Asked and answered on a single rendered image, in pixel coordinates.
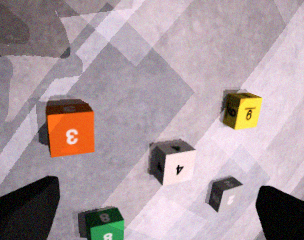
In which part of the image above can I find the grey block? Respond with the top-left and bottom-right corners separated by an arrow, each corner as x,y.
208,177 -> 243,213

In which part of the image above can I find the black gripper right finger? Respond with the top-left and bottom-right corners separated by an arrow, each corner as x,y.
256,185 -> 304,240

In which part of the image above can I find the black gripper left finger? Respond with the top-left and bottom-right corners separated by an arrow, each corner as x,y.
0,175 -> 60,240

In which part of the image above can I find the yellow block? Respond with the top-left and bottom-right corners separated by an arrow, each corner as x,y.
223,92 -> 263,129

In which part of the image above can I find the green block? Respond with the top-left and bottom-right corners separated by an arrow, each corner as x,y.
85,207 -> 124,240

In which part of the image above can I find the orange block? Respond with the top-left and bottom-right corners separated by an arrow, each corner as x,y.
45,104 -> 95,157

